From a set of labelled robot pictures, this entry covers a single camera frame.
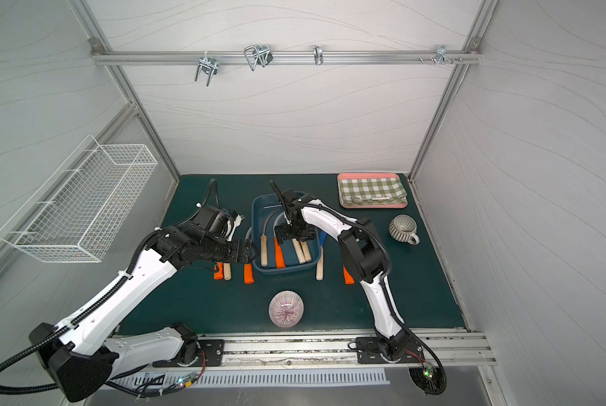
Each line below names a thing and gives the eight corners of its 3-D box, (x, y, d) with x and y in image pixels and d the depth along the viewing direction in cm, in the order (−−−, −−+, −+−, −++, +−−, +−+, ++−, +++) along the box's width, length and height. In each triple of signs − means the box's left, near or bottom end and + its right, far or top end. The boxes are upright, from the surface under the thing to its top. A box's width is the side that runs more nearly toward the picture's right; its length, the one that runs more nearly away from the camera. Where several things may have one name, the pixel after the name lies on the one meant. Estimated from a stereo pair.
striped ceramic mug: (392, 249, 99) (397, 239, 93) (386, 224, 106) (390, 214, 100) (414, 249, 99) (421, 239, 93) (407, 225, 106) (413, 214, 100)
